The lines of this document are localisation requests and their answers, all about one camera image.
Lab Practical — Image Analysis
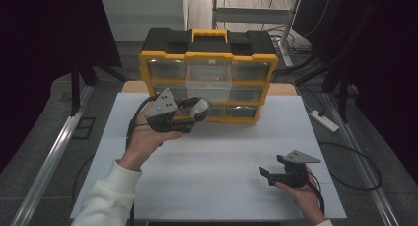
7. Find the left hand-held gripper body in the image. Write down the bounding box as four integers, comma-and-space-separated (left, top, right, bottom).
144, 87, 195, 134

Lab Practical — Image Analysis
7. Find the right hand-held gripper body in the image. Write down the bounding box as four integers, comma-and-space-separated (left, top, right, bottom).
267, 149, 321, 189

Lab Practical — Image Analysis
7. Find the grey oval ring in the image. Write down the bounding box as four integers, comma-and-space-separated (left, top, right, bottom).
189, 99, 211, 119

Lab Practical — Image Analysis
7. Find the clear plastic drawer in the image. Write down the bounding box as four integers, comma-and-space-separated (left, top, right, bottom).
185, 59, 232, 103

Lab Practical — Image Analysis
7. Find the yellow black organizer case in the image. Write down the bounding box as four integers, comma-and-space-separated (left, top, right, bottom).
138, 27, 280, 124

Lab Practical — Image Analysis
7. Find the person's right hand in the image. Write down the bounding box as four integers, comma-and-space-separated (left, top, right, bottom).
274, 166, 326, 225

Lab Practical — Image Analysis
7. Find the person's left hand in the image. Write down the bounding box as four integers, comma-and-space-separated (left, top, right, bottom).
118, 104, 183, 172

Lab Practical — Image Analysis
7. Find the wooden table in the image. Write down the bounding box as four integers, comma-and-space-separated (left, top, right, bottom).
121, 80, 299, 96

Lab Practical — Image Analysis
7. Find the white power strip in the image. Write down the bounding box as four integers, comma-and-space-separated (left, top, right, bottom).
310, 110, 340, 133

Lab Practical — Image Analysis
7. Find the grid of clear drawers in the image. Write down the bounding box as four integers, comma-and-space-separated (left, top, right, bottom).
146, 58, 272, 118

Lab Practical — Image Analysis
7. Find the dark floor hatch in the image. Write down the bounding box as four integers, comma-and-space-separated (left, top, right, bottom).
72, 116, 97, 141

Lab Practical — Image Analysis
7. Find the black metal stand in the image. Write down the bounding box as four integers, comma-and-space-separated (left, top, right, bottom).
294, 54, 359, 123
70, 54, 129, 116

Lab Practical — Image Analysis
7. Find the dark curtain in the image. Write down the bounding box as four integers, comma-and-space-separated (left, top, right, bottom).
292, 0, 418, 188
0, 0, 122, 175

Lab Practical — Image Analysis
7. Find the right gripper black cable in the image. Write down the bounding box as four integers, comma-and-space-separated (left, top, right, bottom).
294, 171, 325, 215

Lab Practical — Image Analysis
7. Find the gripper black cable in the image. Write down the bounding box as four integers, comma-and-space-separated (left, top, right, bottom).
125, 95, 159, 226
294, 171, 325, 215

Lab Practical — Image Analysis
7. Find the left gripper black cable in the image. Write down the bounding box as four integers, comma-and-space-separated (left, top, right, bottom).
125, 95, 159, 226

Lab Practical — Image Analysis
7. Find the metal floor rail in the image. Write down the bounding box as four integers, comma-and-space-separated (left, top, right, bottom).
323, 92, 400, 226
9, 84, 95, 226

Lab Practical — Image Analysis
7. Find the black floor cable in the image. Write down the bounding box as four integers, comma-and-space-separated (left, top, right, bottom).
318, 141, 383, 191
71, 153, 97, 210

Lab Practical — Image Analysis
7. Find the white metal desk frame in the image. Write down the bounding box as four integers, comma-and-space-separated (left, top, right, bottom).
211, 0, 302, 67

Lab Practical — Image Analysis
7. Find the tangle of floor cables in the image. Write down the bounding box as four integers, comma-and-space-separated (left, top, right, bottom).
265, 22, 316, 56

